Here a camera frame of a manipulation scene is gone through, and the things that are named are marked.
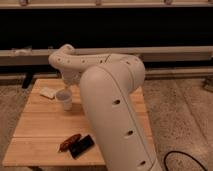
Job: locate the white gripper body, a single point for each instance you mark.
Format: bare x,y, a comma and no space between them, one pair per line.
70,77

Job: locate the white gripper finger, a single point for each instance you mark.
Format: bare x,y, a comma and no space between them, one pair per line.
67,87

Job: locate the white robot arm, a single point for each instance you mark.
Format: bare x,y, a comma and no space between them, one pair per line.
106,82

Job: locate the white sponge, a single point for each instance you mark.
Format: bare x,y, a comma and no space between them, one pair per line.
47,92

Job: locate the wooden table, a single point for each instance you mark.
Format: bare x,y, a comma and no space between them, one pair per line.
43,125

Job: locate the black rectangular block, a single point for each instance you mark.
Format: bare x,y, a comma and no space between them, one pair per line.
81,146

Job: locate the long grey beam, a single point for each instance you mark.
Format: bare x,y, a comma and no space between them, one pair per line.
18,57

